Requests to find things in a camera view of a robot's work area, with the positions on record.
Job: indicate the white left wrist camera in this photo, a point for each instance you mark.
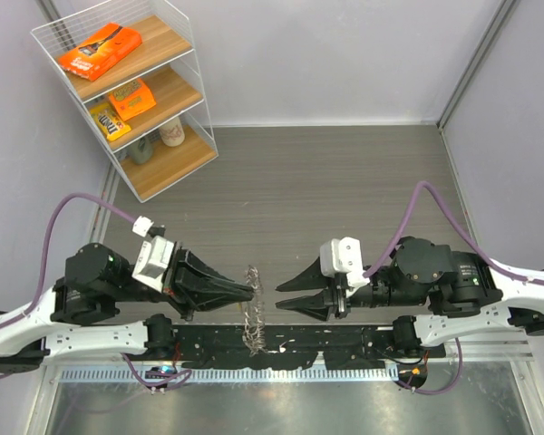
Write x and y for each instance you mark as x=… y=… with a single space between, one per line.
x=154 y=258

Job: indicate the grey green cup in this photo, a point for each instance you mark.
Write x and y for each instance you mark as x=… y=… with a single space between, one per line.
x=140 y=151

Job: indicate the white patterned cup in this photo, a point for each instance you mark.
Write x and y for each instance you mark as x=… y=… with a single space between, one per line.
x=172 y=133

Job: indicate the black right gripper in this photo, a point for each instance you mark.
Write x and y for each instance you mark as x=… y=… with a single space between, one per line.
x=313 y=304

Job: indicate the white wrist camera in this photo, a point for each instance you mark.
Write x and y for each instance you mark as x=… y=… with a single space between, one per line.
x=343 y=256
x=154 y=258

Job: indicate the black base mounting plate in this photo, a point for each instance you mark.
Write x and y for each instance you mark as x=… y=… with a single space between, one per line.
x=287 y=347

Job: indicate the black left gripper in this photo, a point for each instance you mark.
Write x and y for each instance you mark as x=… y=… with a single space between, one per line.
x=193 y=273

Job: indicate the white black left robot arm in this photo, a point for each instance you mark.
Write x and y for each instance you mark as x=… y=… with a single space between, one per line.
x=70 y=318

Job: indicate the small orange candy bag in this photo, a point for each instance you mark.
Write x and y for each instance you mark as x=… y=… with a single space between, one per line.
x=131 y=99

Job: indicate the yellow candy bag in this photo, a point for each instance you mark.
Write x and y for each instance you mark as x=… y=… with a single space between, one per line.
x=108 y=121

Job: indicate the white slotted cable duct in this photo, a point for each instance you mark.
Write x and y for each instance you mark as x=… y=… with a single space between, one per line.
x=316 y=373

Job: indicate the large orange candy bag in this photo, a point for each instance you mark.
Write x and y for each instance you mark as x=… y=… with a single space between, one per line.
x=100 y=52

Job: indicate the white wire wooden shelf rack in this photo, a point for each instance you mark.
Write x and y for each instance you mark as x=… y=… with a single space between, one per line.
x=132 y=69

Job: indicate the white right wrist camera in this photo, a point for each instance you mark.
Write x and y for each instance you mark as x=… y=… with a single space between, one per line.
x=343 y=256

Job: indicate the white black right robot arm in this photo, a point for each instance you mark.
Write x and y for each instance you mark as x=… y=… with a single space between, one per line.
x=464 y=293

